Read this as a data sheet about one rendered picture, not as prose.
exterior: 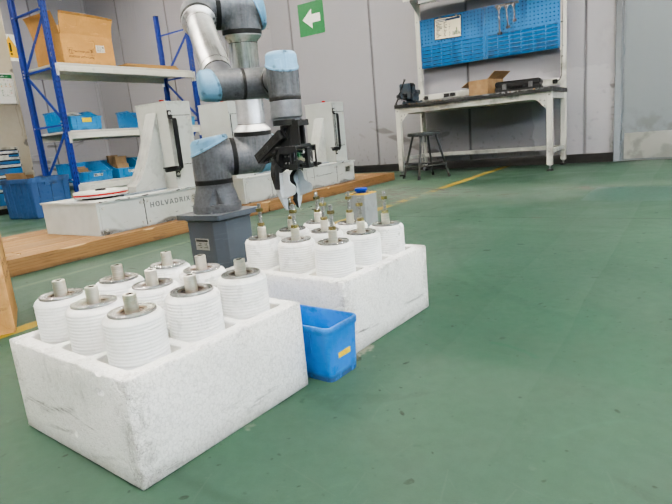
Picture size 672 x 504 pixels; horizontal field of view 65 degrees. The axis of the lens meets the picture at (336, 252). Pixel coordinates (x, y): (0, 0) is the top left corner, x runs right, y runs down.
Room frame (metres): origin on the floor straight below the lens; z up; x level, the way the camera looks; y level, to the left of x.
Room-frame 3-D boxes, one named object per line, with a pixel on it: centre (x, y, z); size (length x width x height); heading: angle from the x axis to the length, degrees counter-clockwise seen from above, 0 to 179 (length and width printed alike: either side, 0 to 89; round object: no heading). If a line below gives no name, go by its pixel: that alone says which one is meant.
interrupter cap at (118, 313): (0.82, 0.33, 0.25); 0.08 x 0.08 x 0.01
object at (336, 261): (1.24, 0.00, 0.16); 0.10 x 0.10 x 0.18
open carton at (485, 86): (5.72, -1.71, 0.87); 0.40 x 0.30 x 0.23; 42
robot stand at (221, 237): (1.67, 0.36, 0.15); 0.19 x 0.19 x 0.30; 55
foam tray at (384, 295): (1.40, 0.02, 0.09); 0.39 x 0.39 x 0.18; 52
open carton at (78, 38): (6.05, 2.60, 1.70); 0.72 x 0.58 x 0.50; 149
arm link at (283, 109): (1.30, 0.08, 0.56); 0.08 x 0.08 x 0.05
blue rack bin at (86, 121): (5.89, 2.67, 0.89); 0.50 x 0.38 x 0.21; 57
